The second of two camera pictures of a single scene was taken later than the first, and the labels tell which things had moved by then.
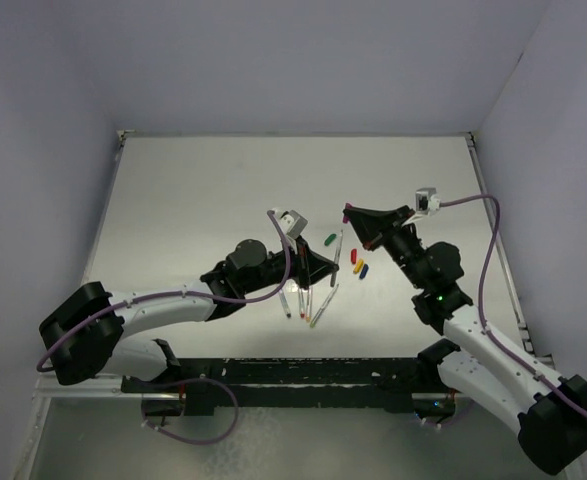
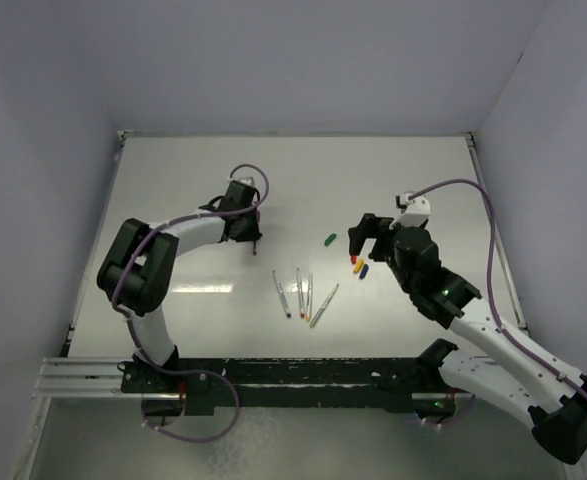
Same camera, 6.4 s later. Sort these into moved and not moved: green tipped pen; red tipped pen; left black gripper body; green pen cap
Moved: left black gripper body
Not moved: green tipped pen; green pen cap; red tipped pen
